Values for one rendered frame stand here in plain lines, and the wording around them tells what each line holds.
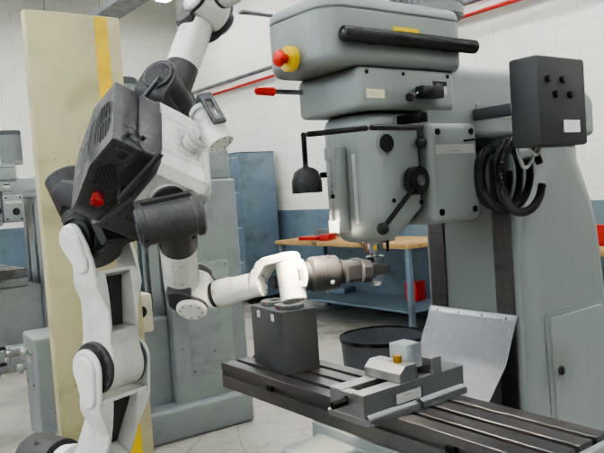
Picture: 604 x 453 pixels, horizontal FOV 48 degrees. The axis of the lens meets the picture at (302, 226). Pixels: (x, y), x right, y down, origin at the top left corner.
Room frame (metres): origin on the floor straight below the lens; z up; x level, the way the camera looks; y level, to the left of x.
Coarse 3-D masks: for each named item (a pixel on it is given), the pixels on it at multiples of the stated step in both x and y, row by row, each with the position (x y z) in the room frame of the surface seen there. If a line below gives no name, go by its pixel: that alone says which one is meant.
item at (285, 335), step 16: (256, 304) 2.19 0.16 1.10; (272, 304) 2.12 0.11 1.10; (288, 304) 2.10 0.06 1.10; (256, 320) 2.16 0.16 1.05; (272, 320) 2.05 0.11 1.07; (288, 320) 2.01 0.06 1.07; (304, 320) 2.03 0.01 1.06; (256, 336) 2.16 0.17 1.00; (272, 336) 2.06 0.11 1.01; (288, 336) 2.01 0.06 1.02; (304, 336) 2.03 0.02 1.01; (256, 352) 2.17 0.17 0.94; (272, 352) 2.07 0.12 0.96; (288, 352) 2.00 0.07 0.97; (304, 352) 2.03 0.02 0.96; (272, 368) 2.07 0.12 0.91; (288, 368) 2.00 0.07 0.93; (304, 368) 2.03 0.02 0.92
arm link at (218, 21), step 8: (208, 0) 1.89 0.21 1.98; (216, 0) 1.91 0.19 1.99; (224, 0) 1.90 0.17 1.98; (232, 0) 1.89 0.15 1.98; (240, 0) 1.91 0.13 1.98; (200, 8) 1.89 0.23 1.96; (208, 8) 1.90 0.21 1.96; (216, 8) 1.91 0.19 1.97; (224, 8) 1.94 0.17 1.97; (232, 8) 1.98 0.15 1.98; (200, 16) 1.91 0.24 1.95; (208, 16) 1.91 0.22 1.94; (216, 16) 1.92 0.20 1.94; (224, 16) 1.93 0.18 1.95; (232, 16) 1.96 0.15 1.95; (216, 24) 1.93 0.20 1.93; (224, 24) 1.94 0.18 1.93; (216, 32) 1.96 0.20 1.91
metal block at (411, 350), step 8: (392, 344) 1.69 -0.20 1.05; (400, 344) 1.67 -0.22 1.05; (408, 344) 1.66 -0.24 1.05; (416, 344) 1.67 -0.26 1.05; (392, 352) 1.69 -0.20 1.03; (400, 352) 1.67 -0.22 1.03; (408, 352) 1.66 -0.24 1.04; (416, 352) 1.67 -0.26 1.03; (408, 360) 1.66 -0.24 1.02; (416, 360) 1.67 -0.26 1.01
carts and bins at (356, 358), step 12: (348, 336) 3.88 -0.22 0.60; (360, 336) 3.94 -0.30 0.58; (372, 336) 3.96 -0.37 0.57; (384, 336) 3.96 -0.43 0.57; (396, 336) 3.93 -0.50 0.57; (408, 336) 3.89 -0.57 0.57; (420, 336) 3.79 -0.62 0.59; (348, 348) 3.62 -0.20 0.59; (360, 348) 3.55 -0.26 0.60; (372, 348) 3.52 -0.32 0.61; (384, 348) 3.51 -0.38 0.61; (348, 360) 3.64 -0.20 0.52; (360, 360) 3.56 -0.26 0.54
